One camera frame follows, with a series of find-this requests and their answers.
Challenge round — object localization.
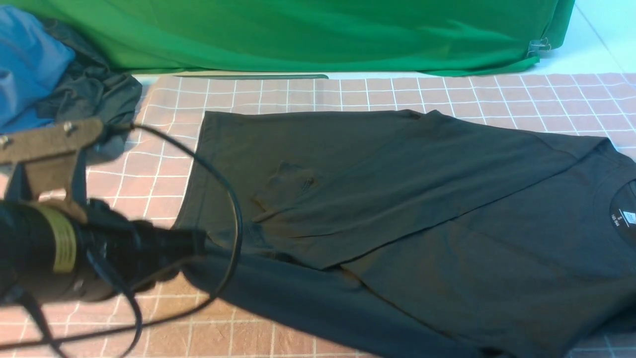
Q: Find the black left camera cable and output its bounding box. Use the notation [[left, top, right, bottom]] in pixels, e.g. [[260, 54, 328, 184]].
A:
[[0, 124, 244, 358]]

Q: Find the pink checkered tablecloth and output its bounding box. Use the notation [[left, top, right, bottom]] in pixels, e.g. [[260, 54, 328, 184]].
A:
[[0, 74, 636, 358]]

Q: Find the gray long-sleeved shirt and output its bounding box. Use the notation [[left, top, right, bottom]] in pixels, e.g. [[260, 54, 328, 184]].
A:
[[197, 110, 635, 358]]

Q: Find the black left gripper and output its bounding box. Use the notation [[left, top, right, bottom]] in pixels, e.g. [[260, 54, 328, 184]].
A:
[[0, 201, 207, 304]]

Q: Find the blue crumpled garment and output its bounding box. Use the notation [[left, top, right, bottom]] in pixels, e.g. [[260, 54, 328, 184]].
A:
[[0, 4, 75, 134]]

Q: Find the dark gray crumpled garment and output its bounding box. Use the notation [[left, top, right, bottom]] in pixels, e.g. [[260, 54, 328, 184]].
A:
[[35, 19, 144, 162]]

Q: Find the metal binder clip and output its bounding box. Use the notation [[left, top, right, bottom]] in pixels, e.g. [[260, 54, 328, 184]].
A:
[[527, 38, 552, 57]]

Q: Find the green backdrop cloth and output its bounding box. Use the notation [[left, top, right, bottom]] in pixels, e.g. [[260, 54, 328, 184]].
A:
[[7, 0, 574, 77]]

